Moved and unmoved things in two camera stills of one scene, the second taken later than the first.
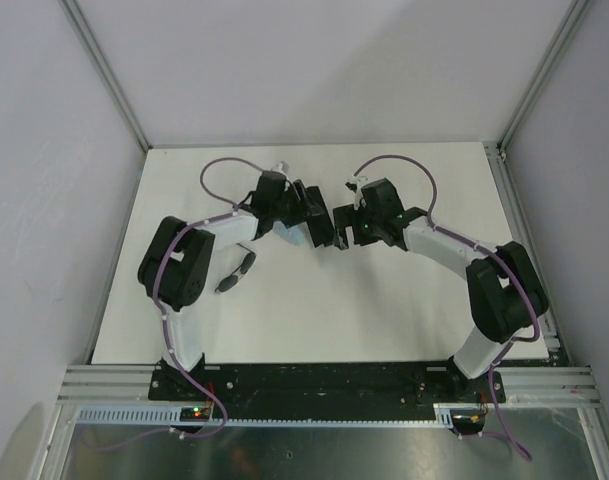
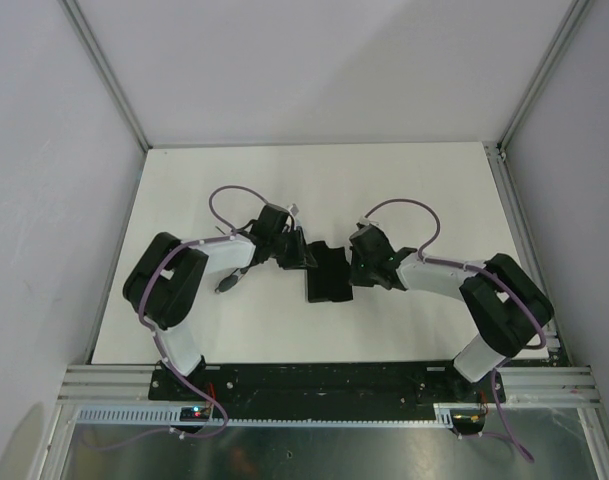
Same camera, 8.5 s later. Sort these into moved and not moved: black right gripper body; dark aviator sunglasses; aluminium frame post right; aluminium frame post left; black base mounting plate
Moved: black right gripper body
Not moved: dark aviator sunglasses; black base mounting plate; aluminium frame post left; aluminium frame post right
